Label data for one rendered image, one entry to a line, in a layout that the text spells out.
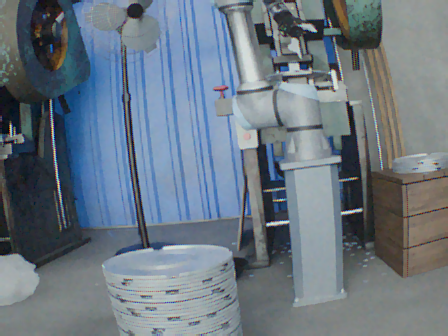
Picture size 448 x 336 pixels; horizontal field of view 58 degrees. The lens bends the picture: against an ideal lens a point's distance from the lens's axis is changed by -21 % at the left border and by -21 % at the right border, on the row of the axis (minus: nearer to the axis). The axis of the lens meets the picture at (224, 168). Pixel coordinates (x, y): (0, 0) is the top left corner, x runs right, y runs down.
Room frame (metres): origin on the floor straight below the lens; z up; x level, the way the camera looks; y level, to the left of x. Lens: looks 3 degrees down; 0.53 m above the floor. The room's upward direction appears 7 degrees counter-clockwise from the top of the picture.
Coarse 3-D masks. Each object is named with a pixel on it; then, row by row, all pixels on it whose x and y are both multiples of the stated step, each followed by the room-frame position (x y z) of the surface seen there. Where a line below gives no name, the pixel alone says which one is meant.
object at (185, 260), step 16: (128, 256) 1.10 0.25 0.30; (144, 256) 1.09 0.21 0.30; (160, 256) 1.05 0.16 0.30; (176, 256) 1.04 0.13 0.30; (192, 256) 1.05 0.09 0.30; (208, 256) 1.03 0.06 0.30; (224, 256) 1.02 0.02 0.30; (112, 272) 0.95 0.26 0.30; (128, 272) 0.94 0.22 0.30; (144, 272) 0.93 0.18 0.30; (160, 272) 0.93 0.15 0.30; (176, 272) 0.92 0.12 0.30; (192, 272) 0.89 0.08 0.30
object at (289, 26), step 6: (276, 12) 1.80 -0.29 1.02; (282, 12) 1.81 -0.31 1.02; (288, 12) 1.81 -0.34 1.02; (276, 18) 1.80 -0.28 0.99; (282, 18) 1.76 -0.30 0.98; (288, 18) 1.77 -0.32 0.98; (282, 24) 1.79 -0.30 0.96; (288, 24) 1.73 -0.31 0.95; (294, 24) 1.75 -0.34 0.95; (282, 30) 1.81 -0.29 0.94; (288, 30) 1.76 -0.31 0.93; (294, 30) 1.77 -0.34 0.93; (300, 30) 1.77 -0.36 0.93; (282, 36) 1.78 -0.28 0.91; (300, 36) 1.79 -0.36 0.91
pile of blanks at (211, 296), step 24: (120, 288) 0.92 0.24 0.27; (144, 288) 0.88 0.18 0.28; (168, 288) 0.88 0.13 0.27; (192, 288) 0.89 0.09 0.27; (216, 288) 0.93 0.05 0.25; (120, 312) 0.94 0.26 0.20; (144, 312) 0.88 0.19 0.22; (168, 312) 0.87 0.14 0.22; (192, 312) 0.89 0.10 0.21; (216, 312) 0.92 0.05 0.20
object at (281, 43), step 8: (288, 8) 2.17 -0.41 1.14; (296, 8) 2.17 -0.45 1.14; (272, 16) 2.18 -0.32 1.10; (296, 16) 2.17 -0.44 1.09; (272, 24) 2.18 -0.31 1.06; (272, 32) 2.19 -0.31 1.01; (280, 40) 2.15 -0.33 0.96; (288, 40) 2.15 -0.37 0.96; (280, 48) 2.16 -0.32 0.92; (288, 48) 2.15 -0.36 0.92; (304, 48) 2.17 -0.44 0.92
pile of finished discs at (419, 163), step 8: (440, 152) 1.67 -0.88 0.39; (392, 160) 1.67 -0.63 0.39; (400, 160) 1.65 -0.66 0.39; (408, 160) 1.60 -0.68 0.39; (416, 160) 1.56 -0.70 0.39; (424, 160) 1.47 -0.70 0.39; (432, 160) 1.46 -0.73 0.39; (440, 160) 1.46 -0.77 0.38; (392, 168) 1.64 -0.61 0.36; (400, 168) 1.56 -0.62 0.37; (408, 168) 1.52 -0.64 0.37; (416, 168) 1.54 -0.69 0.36; (424, 168) 1.47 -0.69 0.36; (432, 168) 1.46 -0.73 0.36; (440, 168) 1.48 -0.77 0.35
